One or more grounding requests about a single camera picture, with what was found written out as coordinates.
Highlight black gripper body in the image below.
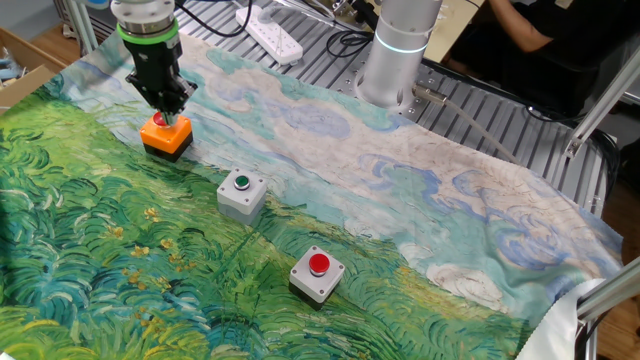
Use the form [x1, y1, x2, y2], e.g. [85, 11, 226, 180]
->
[127, 42, 184, 104]

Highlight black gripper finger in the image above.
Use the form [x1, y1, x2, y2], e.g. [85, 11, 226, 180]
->
[167, 82, 199, 126]
[124, 72, 170, 126]

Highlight orange box red button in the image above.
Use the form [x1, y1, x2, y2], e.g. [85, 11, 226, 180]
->
[139, 112, 194, 164]

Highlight grey box green button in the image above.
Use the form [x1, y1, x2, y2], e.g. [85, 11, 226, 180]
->
[216, 167, 269, 226]

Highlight white black box red button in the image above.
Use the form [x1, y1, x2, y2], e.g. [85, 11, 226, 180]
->
[288, 244, 347, 311]

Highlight white power strip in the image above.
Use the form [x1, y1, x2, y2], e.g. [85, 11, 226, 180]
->
[234, 4, 305, 66]

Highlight brown cardboard box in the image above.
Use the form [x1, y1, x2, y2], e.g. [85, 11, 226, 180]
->
[0, 27, 69, 115]

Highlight green blue painting cloth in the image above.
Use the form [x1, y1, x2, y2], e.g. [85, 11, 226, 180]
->
[0, 0, 626, 360]

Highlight tan cardboard sheet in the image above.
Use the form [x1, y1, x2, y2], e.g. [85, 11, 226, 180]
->
[424, 0, 485, 64]

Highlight person in black shirt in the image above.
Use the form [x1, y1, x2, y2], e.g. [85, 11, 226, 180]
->
[444, 0, 640, 121]

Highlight white satin cloth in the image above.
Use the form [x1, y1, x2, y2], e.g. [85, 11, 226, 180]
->
[514, 277, 609, 360]

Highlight aluminium frame post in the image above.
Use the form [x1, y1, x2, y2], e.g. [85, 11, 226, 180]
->
[574, 259, 640, 360]
[563, 54, 640, 159]
[63, 0, 100, 55]

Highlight black coiled cable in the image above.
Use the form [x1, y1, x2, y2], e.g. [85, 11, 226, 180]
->
[324, 28, 375, 60]

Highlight black table edge cables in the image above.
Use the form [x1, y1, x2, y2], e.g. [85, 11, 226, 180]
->
[524, 104, 624, 201]

